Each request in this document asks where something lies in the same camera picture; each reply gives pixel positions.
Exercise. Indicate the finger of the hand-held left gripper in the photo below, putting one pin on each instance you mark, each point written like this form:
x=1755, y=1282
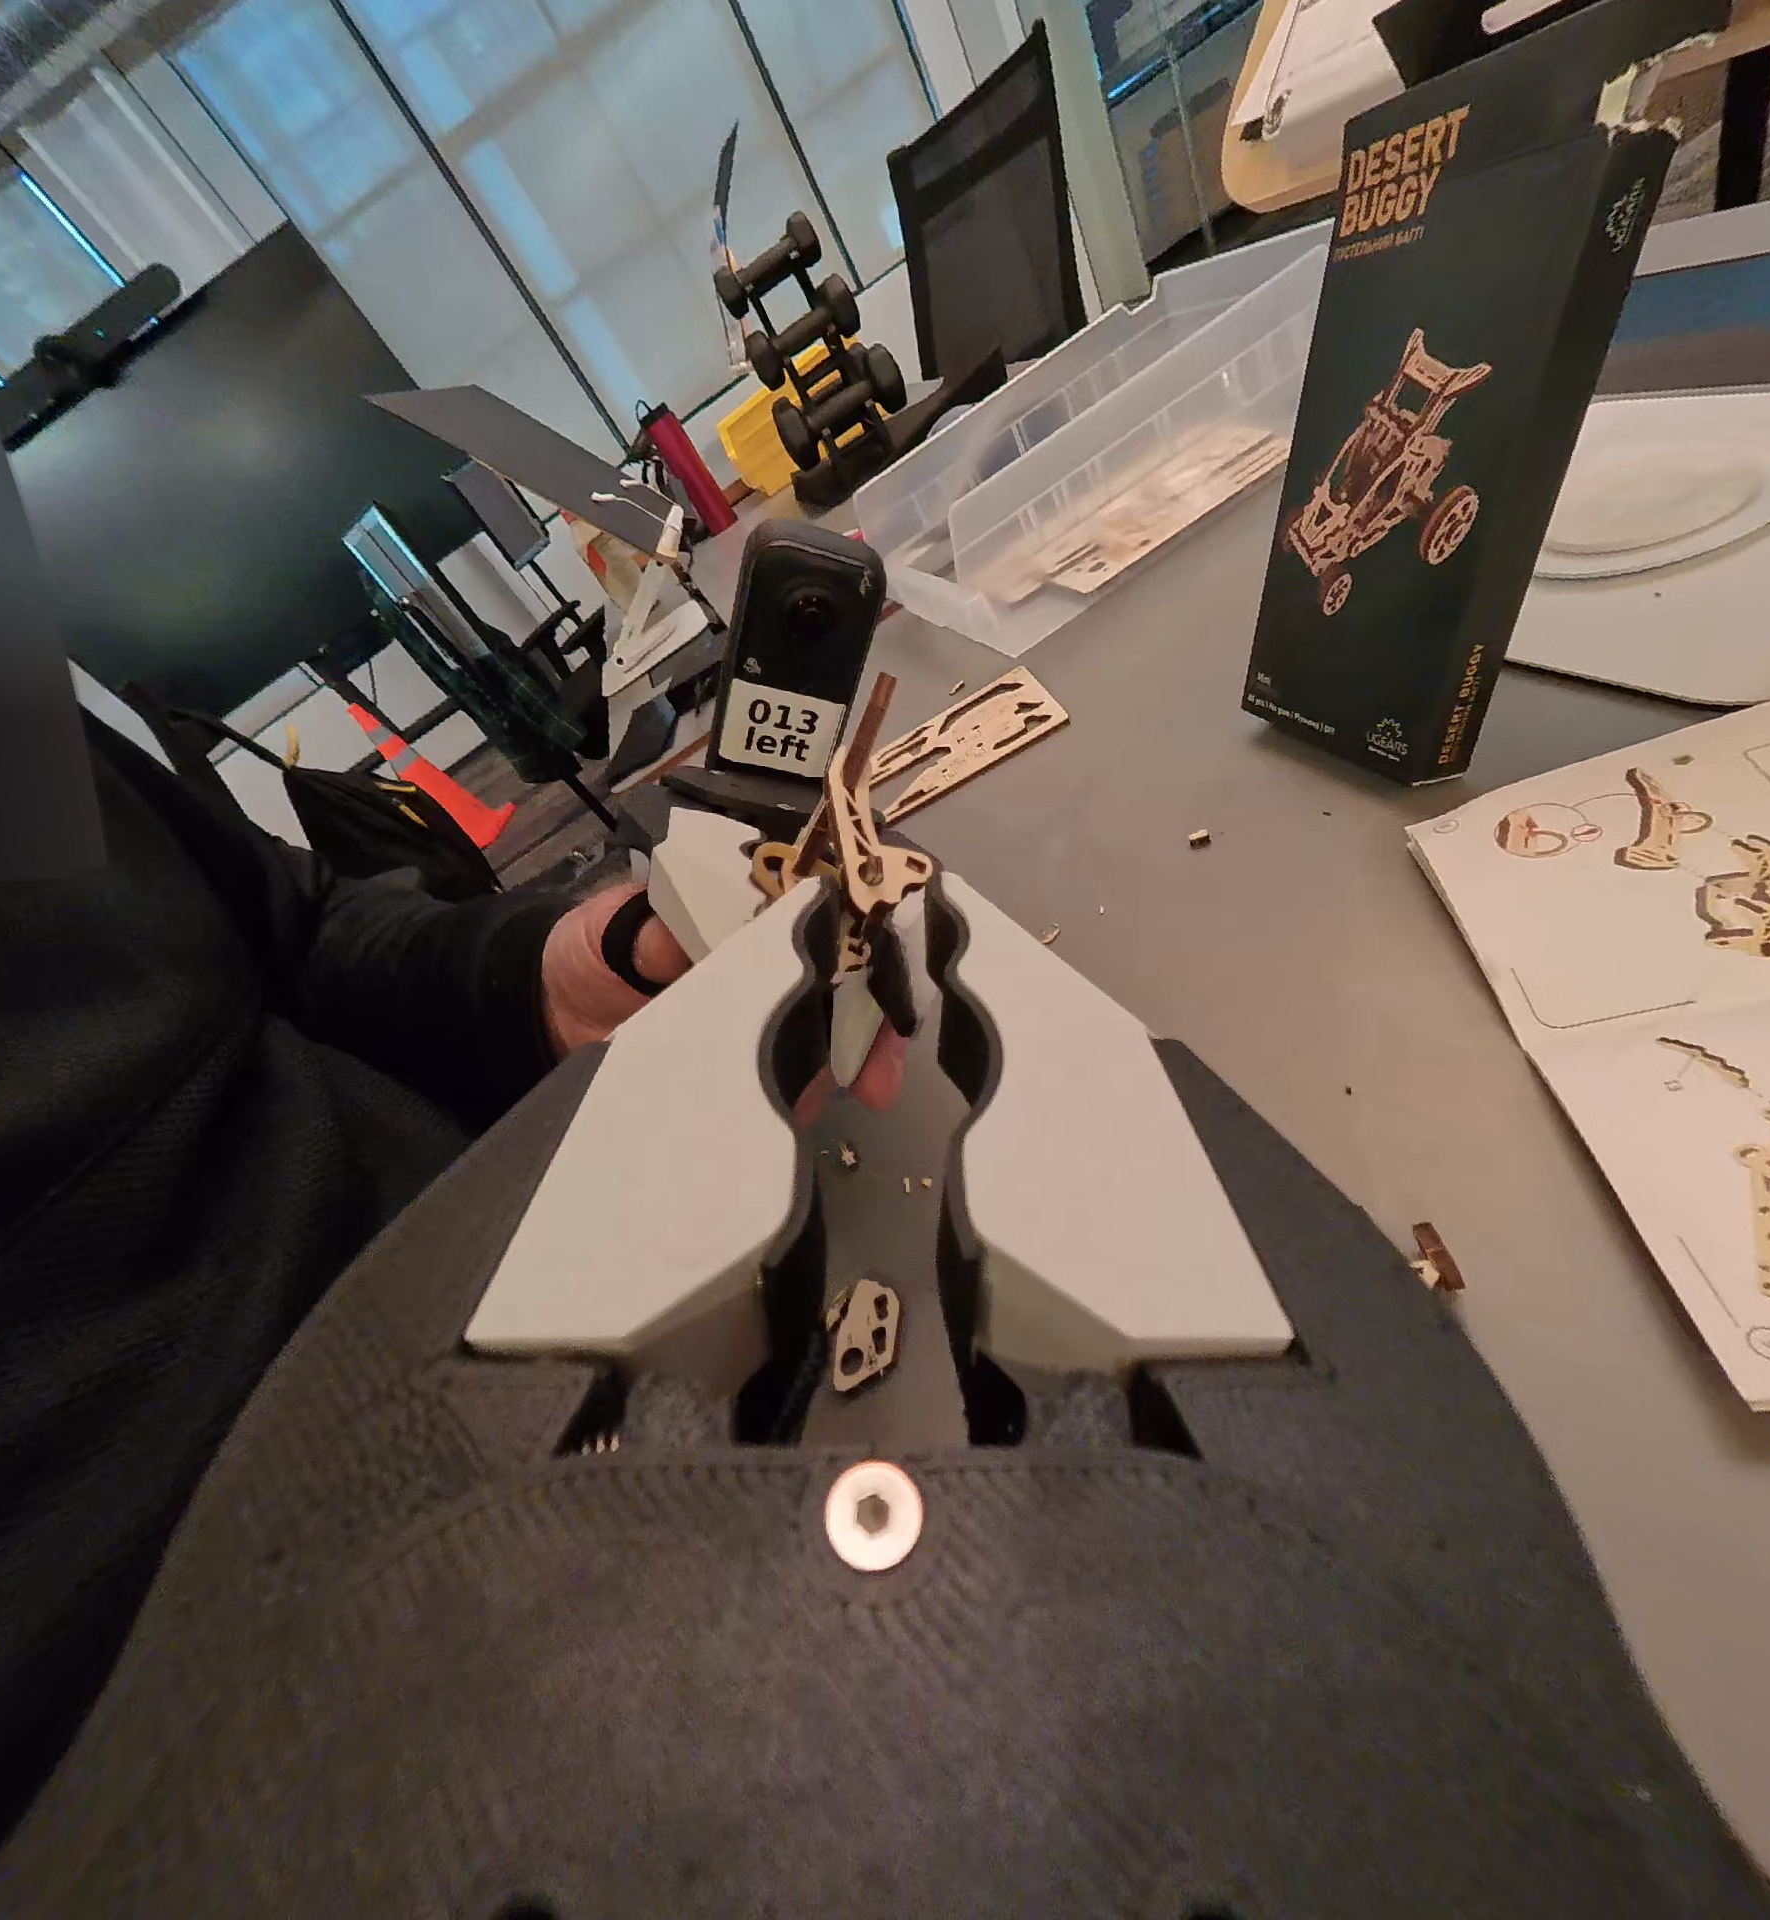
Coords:
x=855, y=1035
x=705, y=879

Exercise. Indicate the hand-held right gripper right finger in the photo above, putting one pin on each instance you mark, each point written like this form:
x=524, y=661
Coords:
x=1111, y=1201

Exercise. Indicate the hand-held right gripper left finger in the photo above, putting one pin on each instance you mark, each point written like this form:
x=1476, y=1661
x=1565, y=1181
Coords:
x=645, y=1185

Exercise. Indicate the wooden model assembly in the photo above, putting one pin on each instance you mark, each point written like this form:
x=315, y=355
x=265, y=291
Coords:
x=867, y=879

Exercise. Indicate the person's left forearm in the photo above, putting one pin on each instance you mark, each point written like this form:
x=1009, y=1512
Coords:
x=403, y=974

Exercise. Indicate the wooden parts sheet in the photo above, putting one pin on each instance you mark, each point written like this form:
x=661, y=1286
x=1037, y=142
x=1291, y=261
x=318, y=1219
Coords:
x=975, y=736

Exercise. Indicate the dark model kit box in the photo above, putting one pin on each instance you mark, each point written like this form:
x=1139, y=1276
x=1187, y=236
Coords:
x=1425, y=495

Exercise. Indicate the person's left hand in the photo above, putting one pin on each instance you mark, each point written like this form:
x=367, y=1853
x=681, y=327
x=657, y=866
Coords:
x=592, y=974

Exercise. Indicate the red bottle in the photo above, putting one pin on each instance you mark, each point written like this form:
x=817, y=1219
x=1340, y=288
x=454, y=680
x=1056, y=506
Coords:
x=687, y=472

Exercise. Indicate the yellow plastic bin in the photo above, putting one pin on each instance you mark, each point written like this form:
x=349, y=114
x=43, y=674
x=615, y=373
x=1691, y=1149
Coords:
x=751, y=434

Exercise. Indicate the small wooden plate with holes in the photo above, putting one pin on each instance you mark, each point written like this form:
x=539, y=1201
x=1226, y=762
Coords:
x=862, y=1335

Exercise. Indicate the rack of black dumbbells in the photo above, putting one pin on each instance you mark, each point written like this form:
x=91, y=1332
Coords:
x=810, y=360

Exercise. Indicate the orange traffic cone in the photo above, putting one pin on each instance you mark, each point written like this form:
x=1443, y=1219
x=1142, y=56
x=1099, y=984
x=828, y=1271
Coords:
x=427, y=780

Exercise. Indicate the small brown wooden part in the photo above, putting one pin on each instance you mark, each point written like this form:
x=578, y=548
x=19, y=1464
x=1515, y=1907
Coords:
x=1435, y=1257

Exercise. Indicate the stack of wooden sheets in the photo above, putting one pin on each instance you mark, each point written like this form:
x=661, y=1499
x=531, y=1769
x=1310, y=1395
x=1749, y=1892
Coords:
x=1123, y=540

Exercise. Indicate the black bag with yellow trim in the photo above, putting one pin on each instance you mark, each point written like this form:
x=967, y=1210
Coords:
x=361, y=826

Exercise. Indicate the large clear plastic bin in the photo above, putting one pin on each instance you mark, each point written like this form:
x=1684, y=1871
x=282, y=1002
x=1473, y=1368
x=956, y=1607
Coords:
x=1186, y=323

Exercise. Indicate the instruction booklet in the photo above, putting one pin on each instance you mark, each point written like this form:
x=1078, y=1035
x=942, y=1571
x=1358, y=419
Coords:
x=1622, y=960

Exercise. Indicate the person's black clothed torso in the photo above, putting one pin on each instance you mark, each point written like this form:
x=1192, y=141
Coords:
x=75, y=1275

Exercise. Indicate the book stand with manual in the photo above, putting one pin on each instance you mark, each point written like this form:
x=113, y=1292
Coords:
x=1253, y=180

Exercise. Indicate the white document stand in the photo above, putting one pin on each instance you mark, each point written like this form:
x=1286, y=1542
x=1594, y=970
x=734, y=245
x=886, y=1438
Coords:
x=1694, y=599

